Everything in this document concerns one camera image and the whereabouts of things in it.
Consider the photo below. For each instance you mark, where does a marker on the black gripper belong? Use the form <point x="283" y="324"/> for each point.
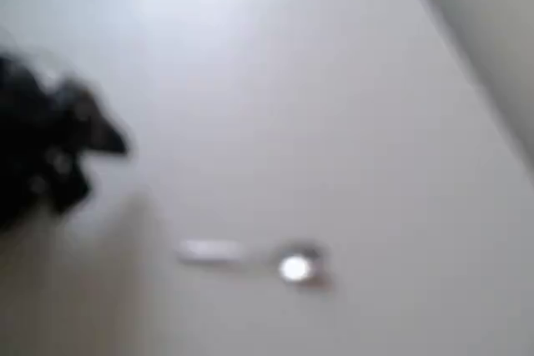
<point x="62" y="152"/>

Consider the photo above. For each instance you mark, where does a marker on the silver metal spoon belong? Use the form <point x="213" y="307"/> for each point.
<point x="294" y="267"/>

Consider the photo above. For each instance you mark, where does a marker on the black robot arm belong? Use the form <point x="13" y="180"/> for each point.
<point x="21" y="143"/>

